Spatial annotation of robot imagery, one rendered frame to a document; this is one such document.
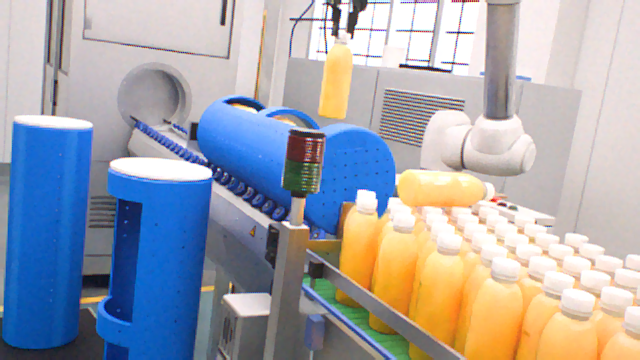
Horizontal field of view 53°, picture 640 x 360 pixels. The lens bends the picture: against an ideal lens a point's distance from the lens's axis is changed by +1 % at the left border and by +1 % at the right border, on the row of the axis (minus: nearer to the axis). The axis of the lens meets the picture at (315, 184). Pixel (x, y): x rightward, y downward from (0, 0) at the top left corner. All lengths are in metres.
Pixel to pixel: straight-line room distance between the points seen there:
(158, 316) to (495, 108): 1.23
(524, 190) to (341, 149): 1.99
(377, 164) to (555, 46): 2.93
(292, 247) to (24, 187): 1.68
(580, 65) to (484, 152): 2.50
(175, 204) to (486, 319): 0.98
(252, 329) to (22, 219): 1.47
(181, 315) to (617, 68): 3.38
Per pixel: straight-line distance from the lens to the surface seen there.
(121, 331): 1.84
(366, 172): 1.62
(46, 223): 2.60
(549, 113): 3.49
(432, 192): 1.27
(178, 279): 1.78
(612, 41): 4.54
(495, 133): 2.17
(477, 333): 0.98
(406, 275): 1.16
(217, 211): 2.11
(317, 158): 1.01
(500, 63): 2.12
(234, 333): 1.33
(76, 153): 2.57
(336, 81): 1.64
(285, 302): 1.08
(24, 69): 6.49
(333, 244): 1.47
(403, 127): 3.80
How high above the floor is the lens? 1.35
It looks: 10 degrees down
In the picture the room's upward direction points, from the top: 8 degrees clockwise
